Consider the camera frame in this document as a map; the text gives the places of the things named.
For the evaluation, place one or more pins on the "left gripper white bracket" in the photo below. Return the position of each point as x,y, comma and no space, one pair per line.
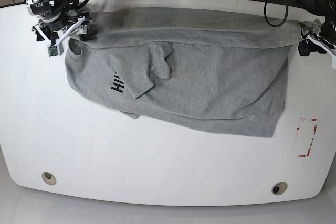
318,37

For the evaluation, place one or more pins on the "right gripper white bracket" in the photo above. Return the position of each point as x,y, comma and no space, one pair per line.
56,31

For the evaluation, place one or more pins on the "grey T-shirt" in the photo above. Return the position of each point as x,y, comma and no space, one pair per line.
211,71

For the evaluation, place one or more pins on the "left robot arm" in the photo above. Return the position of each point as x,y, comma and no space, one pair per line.
320,8

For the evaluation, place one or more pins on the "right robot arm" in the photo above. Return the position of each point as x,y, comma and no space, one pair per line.
50,10

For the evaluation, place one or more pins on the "red tape marking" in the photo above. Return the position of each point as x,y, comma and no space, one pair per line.
304,137

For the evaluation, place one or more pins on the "right table grommet hole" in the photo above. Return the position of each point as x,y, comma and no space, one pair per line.
279,188

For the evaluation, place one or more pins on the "table grommet hole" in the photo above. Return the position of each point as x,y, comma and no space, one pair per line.
279,188
49,178

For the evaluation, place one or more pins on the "left table grommet hole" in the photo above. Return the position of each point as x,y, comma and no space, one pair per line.
49,178

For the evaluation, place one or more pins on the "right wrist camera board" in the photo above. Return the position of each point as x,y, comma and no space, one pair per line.
53,51

